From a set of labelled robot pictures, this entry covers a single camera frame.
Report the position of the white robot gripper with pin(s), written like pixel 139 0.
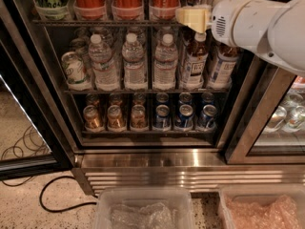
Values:
pixel 223 20

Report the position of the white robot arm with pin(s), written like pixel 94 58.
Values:
pixel 273 31

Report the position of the right coca-cola can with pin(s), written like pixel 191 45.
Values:
pixel 164 9

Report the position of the coca-cola can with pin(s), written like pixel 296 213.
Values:
pixel 90 9
pixel 164 9
pixel 127 9

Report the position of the middle coca-cola can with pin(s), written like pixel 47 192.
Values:
pixel 127 9

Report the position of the stainless steel fridge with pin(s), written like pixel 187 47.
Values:
pixel 237 151

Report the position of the front middle blue can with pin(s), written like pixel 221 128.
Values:
pixel 184 117

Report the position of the blue can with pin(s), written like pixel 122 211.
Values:
pixel 184 117
pixel 206 120
pixel 162 118

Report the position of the front right blue can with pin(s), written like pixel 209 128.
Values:
pixel 206 120

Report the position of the front left blue can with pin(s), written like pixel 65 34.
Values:
pixel 162 118

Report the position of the left coca-cola can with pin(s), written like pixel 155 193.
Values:
pixel 90 9

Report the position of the front right gold can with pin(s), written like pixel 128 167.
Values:
pixel 138 118

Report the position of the gold can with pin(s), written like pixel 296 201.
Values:
pixel 116 121
pixel 138 118
pixel 93 121

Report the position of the front middle gold can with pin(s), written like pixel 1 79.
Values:
pixel 116 121

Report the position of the white green can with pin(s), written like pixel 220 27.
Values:
pixel 77 77

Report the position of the silver can right compartment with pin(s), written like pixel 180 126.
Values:
pixel 294 119

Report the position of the front left gold can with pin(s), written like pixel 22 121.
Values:
pixel 93 121

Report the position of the open fridge glass door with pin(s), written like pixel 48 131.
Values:
pixel 19 118

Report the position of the left tea bottle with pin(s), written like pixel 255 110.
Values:
pixel 191 77

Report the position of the tea bottle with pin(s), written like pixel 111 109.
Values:
pixel 222 66
pixel 191 77

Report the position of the right water bottle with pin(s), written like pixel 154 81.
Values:
pixel 165 63

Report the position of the water bottle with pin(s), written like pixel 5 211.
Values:
pixel 103 64
pixel 165 63
pixel 134 64

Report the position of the right tea bottle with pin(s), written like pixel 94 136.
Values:
pixel 222 66

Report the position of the middle water bottle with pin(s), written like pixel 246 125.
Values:
pixel 134 64

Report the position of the left water bottle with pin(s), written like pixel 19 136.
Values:
pixel 103 64

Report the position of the right clear plastic bin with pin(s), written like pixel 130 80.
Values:
pixel 263 194

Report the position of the clear plastic bin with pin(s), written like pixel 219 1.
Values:
pixel 263 194
pixel 176 198

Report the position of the clear bubble wrap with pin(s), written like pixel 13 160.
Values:
pixel 154 216

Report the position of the left clear plastic bin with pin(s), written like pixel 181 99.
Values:
pixel 176 198

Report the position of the pink bubble wrap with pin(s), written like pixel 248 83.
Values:
pixel 280 214

